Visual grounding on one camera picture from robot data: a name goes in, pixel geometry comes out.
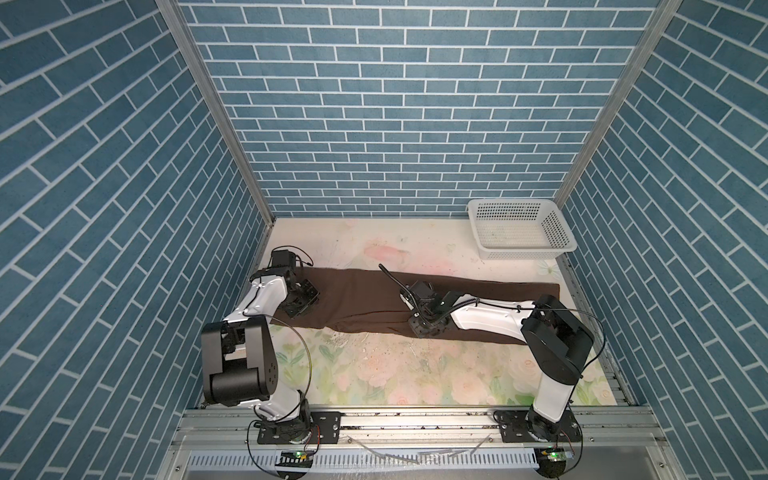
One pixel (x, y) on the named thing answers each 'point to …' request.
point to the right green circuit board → (554, 457)
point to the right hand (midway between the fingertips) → (414, 319)
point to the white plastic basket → (519, 229)
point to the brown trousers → (348, 298)
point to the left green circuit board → (298, 458)
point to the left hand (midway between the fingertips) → (317, 299)
